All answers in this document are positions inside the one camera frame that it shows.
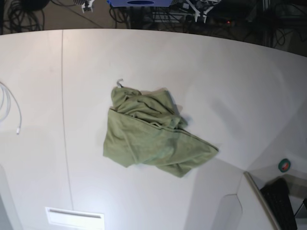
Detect green t-shirt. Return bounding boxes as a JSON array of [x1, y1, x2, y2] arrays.
[[103, 80, 219, 178]]

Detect blue box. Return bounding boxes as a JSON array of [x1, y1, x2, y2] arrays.
[[107, 0, 173, 7]]

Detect green tape roll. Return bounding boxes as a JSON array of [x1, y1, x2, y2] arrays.
[[278, 158, 291, 173]]

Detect white slotted plate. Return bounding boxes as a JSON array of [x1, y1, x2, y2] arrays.
[[45, 207, 105, 230]]

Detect black keyboard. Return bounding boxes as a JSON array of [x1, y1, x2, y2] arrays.
[[260, 178, 297, 230]]

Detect white cable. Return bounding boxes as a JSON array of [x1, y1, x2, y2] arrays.
[[0, 81, 23, 135]]

